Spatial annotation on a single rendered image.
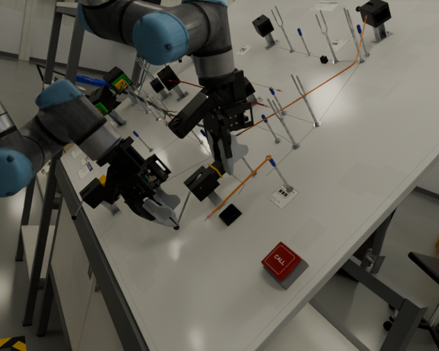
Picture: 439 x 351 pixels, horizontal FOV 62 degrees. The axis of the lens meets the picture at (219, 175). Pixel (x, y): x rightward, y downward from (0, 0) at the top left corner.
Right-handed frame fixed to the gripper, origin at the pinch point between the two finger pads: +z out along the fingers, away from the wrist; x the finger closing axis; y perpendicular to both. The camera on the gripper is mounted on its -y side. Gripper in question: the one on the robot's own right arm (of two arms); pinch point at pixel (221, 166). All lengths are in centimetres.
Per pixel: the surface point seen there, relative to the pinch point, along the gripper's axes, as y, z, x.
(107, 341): -37, 40, 6
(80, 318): -44, 50, 29
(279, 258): -3.2, 5.0, -25.6
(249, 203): 1.7, 6.1, -7.7
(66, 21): 93, 69, 1285
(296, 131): 19.4, -2.0, -1.0
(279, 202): 5.5, 4.5, -13.4
